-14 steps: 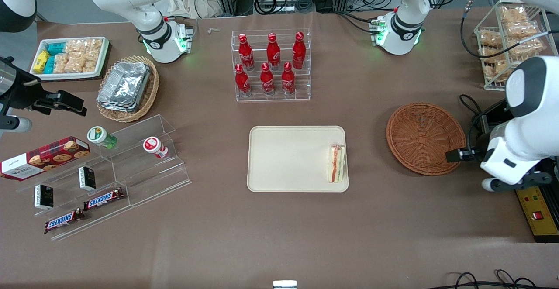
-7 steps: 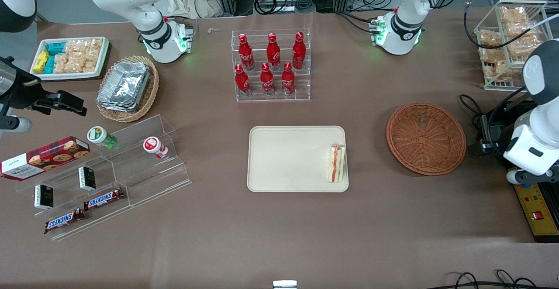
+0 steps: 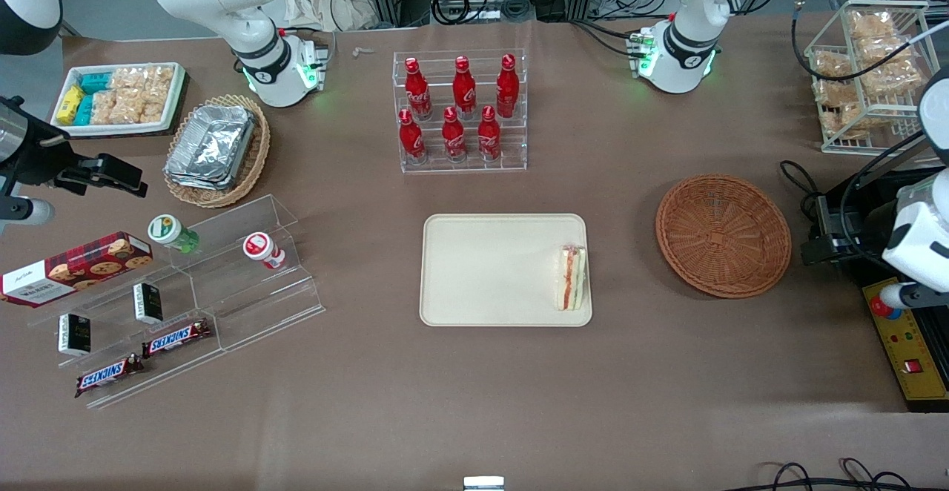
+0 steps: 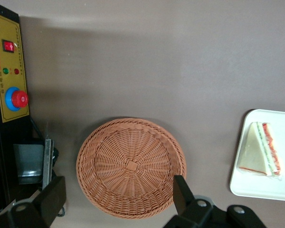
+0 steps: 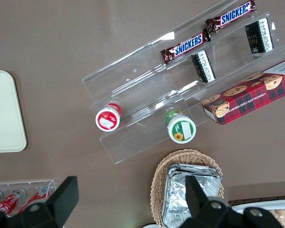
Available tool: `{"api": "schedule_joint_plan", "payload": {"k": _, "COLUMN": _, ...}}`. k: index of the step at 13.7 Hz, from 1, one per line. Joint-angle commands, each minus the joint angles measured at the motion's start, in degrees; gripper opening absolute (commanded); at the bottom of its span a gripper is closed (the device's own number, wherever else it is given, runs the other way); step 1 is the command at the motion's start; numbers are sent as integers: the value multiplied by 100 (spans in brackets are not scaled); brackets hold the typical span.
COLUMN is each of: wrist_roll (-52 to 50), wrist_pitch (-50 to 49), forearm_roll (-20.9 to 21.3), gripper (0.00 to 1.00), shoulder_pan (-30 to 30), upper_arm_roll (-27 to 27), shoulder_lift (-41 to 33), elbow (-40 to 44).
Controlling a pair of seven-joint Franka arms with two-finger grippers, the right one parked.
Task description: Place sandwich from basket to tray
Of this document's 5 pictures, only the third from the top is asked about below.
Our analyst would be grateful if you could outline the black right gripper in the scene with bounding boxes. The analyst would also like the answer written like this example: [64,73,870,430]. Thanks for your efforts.
[0,96,148,198]

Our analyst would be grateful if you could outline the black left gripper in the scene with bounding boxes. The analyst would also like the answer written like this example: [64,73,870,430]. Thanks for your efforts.
[800,183,904,266]

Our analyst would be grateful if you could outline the triangular sandwich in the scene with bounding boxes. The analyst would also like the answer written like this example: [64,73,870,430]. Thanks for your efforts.
[556,245,587,312]

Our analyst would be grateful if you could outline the white rectangular snack tray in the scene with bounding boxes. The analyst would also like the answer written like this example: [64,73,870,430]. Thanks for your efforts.
[50,62,186,138]

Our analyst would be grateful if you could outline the brown wicker basket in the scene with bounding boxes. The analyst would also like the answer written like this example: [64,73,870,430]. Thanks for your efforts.
[655,174,793,300]

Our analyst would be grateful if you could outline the light wicker basket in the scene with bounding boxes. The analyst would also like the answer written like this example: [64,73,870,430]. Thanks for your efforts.
[163,94,271,208]

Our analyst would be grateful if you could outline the beige plastic tray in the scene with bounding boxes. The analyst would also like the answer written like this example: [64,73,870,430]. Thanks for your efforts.
[420,214,593,327]

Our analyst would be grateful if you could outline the rice cracker bag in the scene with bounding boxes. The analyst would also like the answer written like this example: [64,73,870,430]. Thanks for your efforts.
[93,90,146,125]
[821,104,874,140]
[812,53,855,82]
[111,66,175,93]
[853,37,914,67]
[860,63,925,100]
[849,9,896,41]
[141,79,173,123]
[814,79,861,108]

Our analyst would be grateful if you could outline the yellow snack packet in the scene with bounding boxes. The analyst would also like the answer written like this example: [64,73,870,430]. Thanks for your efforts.
[56,87,85,125]

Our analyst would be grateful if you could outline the green capped drink bottle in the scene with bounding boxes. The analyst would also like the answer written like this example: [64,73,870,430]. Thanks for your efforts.
[147,214,200,254]

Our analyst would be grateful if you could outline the red tartan cookie box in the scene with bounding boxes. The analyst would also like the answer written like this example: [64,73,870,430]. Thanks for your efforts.
[0,231,154,308]

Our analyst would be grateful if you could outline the stack of foil trays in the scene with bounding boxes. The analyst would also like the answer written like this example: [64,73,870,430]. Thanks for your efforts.
[165,104,257,191]

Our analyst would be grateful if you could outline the small black white box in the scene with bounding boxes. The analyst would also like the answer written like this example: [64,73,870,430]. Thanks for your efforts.
[133,282,164,325]
[58,313,92,357]

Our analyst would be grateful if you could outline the black yellow control box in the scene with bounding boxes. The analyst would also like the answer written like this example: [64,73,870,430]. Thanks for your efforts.
[860,276,949,412]

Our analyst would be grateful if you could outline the red capped drink bottle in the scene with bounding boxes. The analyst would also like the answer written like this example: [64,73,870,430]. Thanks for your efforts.
[242,232,287,271]

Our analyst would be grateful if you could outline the snickers chocolate bar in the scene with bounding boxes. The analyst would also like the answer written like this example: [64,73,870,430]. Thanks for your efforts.
[141,319,213,358]
[74,354,145,399]

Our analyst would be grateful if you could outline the clear acrylic stepped shelf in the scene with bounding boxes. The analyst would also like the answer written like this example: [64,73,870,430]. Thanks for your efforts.
[26,194,327,410]

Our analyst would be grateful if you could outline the red cola bottle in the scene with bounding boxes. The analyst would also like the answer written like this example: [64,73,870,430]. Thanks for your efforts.
[477,105,503,162]
[398,108,427,165]
[442,106,468,163]
[404,57,433,121]
[495,53,520,119]
[452,55,477,119]

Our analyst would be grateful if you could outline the clear acrylic bottle rack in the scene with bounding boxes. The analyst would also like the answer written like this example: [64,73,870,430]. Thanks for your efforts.
[391,48,529,174]

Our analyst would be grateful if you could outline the black table cable loop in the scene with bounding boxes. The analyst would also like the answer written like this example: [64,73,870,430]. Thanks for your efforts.
[777,159,819,199]

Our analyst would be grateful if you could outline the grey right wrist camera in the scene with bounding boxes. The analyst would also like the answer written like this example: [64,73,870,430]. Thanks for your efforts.
[0,196,56,234]

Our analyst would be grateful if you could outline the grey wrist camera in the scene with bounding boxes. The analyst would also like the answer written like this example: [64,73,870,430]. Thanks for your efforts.
[0,196,56,234]
[879,281,949,311]

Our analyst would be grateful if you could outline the white wire rack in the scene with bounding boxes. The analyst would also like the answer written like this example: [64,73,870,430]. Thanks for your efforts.
[804,0,944,155]

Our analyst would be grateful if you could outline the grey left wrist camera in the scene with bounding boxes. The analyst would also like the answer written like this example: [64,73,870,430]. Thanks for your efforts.
[879,281,949,311]

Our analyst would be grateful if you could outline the black floor cables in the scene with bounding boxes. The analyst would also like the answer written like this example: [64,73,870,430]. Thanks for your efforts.
[741,458,922,491]

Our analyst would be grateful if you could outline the black base cables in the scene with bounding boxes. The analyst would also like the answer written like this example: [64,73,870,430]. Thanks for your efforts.
[569,18,647,59]

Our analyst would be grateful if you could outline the coiled black cable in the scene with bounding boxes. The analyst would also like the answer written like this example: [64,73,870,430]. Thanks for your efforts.
[432,0,492,26]

